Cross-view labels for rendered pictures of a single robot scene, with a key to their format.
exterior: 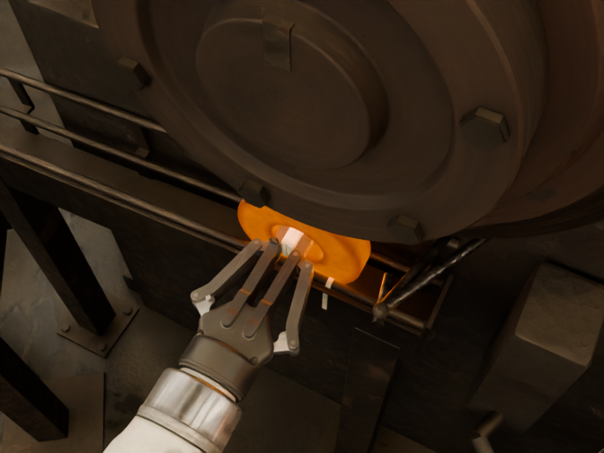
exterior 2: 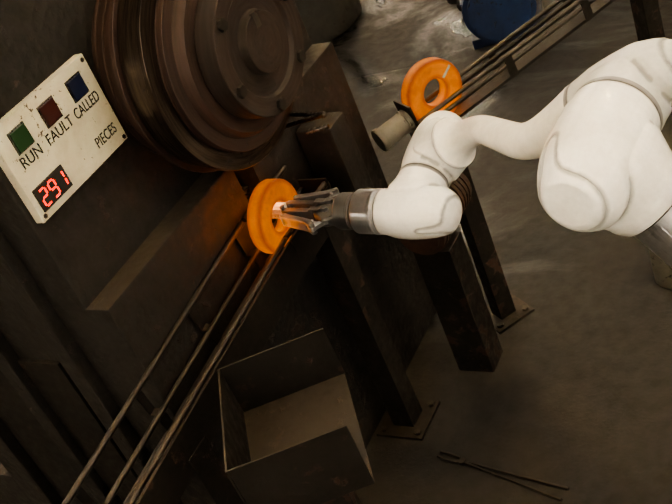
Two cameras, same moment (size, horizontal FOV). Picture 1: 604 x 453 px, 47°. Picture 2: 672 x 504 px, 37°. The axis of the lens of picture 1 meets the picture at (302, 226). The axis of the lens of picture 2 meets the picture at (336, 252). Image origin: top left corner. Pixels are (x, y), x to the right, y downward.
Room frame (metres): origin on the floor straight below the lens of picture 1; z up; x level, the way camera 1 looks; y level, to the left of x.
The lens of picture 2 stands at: (-0.06, 1.78, 1.76)
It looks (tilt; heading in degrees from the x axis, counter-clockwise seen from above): 32 degrees down; 282
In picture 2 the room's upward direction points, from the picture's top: 24 degrees counter-clockwise
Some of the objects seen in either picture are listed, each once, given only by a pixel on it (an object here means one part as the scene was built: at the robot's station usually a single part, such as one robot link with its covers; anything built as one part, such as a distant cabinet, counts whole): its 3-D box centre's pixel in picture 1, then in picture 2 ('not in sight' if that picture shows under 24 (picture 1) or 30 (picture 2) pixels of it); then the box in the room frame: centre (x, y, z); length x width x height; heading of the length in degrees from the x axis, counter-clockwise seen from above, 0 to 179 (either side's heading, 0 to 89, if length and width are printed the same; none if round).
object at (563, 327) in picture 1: (531, 351); (335, 164); (0.29, -0.26, 0.68); 0.11 x 0.08 x 0.24; 153
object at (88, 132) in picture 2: not in sight; (60, 136); (0.64, 0.21, 1.15); 0.26 x 0.02 x 0.18; 63
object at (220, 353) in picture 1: (230, 346); (337, 211); (0.27, 0.07, 0.76); 0.09 x 0.08 x 0.07; 152
